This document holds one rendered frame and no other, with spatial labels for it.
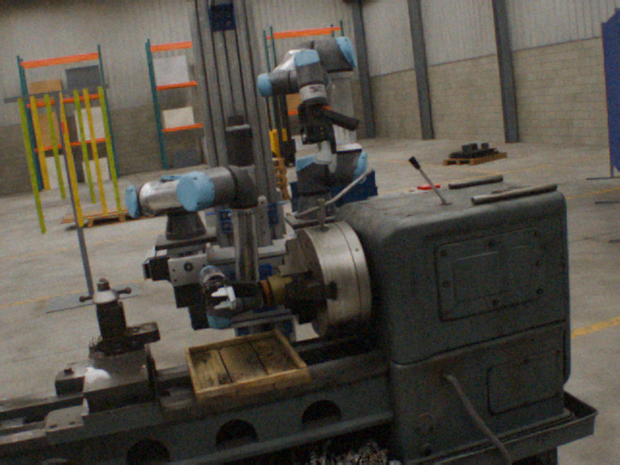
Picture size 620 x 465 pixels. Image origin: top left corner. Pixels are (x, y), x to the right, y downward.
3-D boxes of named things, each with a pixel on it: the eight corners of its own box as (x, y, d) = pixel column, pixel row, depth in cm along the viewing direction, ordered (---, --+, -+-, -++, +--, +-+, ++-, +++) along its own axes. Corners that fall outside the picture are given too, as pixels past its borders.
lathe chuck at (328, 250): (325, 302, 207) (320, 208, 196) (361, 351, 179) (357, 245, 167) (298, 308, 205) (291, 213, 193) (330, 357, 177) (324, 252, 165)
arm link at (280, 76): (286, 42, 240) (253, 71, 197) (314, 38, 237) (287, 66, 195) (291, 72, 245) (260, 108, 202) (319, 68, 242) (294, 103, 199)
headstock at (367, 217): (495, 284, 232) (488, 177, 224) (578, 320, 186) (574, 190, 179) (341, 319, 217) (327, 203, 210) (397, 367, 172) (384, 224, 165)
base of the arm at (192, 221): (167, 234, 245) (162, 209, 243) (205, 229, 247) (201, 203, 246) (165, 242, 231) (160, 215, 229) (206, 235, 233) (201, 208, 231)
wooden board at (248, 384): (279, 340, 204) (278, 327, 203) (311, 382, 170) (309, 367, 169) (185, 359, 197) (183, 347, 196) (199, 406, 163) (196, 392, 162)
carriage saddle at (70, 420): (155, 358, 200) (151, 341, 199) (164, 422, 156) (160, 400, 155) (59, 377, 193) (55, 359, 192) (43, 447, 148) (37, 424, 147)
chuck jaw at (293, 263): (316, 274, 189) (305, 237, 194) (319, 267, 185) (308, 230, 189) (279, 281, 186) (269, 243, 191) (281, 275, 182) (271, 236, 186)
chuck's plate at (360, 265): (336, 300, 208) (330, 207, 196) (373, 348, 180) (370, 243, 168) (325, 302, 207) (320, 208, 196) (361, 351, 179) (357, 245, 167)
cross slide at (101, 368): (145, 343, 198) (142, 328, 197) (151, 396, 157) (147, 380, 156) (92, 353, 194) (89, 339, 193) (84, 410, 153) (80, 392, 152)
